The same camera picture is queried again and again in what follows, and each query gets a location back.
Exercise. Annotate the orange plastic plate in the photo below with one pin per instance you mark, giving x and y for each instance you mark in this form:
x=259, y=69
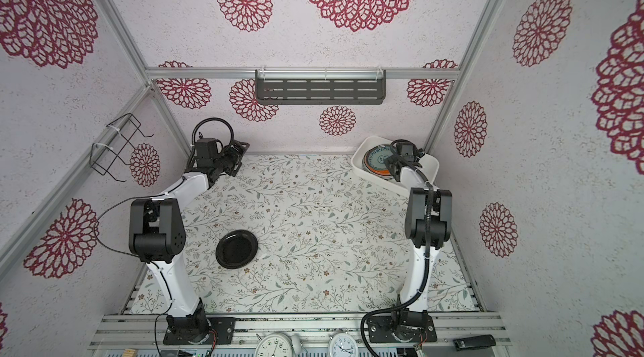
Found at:
x=372, y=172

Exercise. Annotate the black clip on rail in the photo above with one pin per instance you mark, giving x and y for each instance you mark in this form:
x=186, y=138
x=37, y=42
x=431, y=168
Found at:
x=478, y=342

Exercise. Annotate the black wire wall rack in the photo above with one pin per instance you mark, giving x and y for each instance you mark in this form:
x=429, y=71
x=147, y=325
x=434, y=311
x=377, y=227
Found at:
x=107, y=152

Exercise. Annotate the white plastic bin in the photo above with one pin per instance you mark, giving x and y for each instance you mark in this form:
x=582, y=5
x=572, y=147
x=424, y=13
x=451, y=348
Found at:
x=368, y=163

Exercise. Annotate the black plastic plate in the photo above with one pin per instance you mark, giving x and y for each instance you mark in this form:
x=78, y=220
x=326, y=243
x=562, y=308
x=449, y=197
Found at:
x=236, y=249

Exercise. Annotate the white clock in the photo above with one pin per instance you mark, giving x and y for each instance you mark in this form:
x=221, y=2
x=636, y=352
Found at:
x=342, y=345
x=275, y=345

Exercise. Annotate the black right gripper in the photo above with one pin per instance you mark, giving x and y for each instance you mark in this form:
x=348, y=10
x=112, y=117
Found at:
x=391, y=160

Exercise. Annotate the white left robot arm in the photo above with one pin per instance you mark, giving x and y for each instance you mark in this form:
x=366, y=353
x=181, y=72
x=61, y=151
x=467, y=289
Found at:
x=157, y=237

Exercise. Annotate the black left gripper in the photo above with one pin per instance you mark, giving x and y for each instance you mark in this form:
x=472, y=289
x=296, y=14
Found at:
x=236, y=155

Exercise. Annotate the left white clock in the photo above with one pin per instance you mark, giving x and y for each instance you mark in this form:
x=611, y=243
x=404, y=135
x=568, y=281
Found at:
x=275, y=345

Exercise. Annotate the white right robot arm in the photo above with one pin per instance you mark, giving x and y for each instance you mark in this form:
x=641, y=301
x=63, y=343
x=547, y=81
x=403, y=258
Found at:
x=428, y=226

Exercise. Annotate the grey wall shelf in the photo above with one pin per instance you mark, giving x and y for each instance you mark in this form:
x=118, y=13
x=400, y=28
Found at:
x=320, y=88

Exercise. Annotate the right white clock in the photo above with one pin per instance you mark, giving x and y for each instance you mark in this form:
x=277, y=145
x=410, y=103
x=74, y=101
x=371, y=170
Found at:
x=342, y=345

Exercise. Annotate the teal patterned plate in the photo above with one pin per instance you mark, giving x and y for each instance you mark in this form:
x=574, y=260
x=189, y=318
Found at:
x=376, y=158

